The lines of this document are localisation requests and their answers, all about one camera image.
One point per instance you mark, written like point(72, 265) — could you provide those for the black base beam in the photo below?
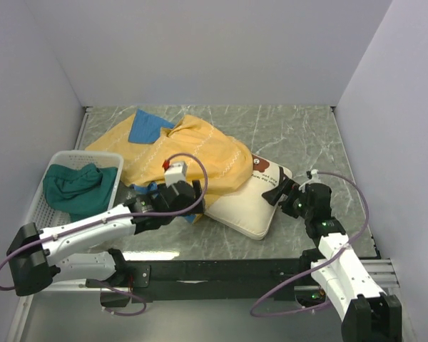
point(204, 279)

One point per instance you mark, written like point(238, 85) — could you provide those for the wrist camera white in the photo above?
point(312, 177)
point(174, 172)

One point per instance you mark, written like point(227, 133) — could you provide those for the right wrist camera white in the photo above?
point(312, 177)

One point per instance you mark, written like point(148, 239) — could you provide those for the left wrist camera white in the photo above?
point(174, 172)

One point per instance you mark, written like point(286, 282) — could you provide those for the blue and yellow pillowcase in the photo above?
point(228, 162)

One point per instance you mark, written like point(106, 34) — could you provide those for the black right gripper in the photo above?
point(272, 195)

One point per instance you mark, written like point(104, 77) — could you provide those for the cream pillow with bear print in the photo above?
point(246, 210)

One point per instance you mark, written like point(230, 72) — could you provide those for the green cloth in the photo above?
point(80, 193)

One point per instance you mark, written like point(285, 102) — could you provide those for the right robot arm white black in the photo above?
point(366, 311)

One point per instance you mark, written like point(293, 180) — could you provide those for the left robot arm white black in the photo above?
point(39, 257)

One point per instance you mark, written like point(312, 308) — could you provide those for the aluminium rail frame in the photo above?
point(381, 271)

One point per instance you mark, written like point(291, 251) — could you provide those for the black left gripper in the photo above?
point(197, 197)

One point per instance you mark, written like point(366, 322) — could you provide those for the white plastic basket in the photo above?
point(41, 213)

